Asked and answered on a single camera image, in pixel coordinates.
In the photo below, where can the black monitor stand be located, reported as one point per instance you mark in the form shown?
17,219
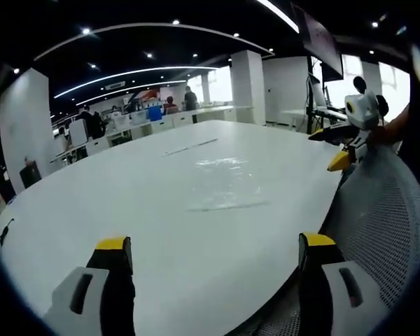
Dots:
313,101

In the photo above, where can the long white office desk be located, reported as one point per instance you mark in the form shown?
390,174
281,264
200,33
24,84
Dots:
143,127

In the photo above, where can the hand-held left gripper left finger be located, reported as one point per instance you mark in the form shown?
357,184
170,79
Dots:
91,301

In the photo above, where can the thin strip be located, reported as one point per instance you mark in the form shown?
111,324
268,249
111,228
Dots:
190,147

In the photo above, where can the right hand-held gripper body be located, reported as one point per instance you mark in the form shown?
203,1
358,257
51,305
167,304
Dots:
362,110

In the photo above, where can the blue storage box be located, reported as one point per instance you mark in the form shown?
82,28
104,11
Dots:
155,113

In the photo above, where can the white cabinet box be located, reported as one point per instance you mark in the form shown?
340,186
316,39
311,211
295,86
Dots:
78,130

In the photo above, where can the dark hanging monitor screen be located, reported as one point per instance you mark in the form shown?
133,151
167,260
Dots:
322,42

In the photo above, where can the white mesh office chair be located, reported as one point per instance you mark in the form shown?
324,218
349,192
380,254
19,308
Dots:
381,224

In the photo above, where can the clear plastic food packaging bag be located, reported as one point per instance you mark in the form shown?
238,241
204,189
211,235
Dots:
227,185

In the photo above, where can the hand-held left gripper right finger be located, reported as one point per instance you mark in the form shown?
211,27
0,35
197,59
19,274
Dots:
336,301

